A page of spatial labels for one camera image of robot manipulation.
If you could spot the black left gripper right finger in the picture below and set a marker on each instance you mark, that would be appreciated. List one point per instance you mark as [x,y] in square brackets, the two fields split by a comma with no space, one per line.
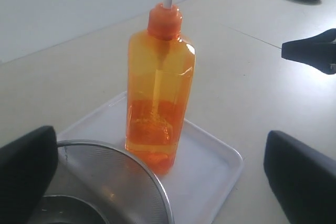
[301,178]

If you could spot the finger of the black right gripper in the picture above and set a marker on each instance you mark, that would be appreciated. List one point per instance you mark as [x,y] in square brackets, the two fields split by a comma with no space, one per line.
[317,51]

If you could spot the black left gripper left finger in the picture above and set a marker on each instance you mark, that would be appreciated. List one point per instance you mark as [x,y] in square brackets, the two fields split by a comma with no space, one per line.
[28,165]

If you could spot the orange pump soap bottle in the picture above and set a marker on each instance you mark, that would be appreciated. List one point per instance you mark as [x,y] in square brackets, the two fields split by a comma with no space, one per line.
[161,66]

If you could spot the small stainless steel bowl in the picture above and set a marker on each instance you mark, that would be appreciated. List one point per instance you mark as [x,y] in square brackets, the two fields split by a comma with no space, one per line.
[66,209]

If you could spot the steel mesh colander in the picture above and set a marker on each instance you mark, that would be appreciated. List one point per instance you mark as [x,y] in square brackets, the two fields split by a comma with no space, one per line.
[122,187]

